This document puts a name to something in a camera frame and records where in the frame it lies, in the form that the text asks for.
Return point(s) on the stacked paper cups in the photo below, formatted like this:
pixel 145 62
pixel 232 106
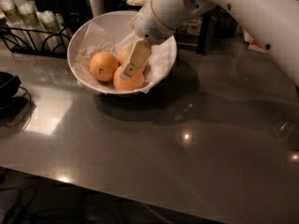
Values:
pixel 31 22
pixel 53 28
pixel 14 22

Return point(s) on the orange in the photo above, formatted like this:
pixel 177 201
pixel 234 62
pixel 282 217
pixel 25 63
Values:
pixel 103 66
pixel 122 56
pixel 131 84

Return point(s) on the white cylindrical container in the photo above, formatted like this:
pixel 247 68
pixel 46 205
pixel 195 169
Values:
pixel 96 0

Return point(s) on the white bowl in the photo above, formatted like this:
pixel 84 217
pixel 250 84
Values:
pixel 93 25

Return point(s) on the black condiment shelf rack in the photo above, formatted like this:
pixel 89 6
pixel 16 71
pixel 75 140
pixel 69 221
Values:
pixel 215 23

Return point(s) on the black wire cup rack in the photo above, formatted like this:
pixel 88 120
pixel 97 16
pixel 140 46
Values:
pixel 13 45

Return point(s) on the black device at left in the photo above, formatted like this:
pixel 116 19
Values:
pixel 9 86

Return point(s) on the right stacked paper cups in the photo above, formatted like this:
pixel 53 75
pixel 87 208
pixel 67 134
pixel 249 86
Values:
pixel 53 28

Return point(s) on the red white packet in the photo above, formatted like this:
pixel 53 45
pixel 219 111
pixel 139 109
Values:
pixel 253 45

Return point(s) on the left stacked paper cups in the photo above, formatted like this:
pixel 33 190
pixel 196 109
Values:
pixel 14 22

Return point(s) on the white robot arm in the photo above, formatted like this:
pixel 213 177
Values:
pixel 273 24

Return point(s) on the middle stacked paper cups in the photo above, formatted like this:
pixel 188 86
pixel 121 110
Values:
pixel 31 22

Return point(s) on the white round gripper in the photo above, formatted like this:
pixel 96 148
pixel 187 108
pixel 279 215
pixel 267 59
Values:
pixel 151 23

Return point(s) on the white paper bowl liner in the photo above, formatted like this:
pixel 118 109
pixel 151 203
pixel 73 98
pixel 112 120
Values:
pixel 93 41

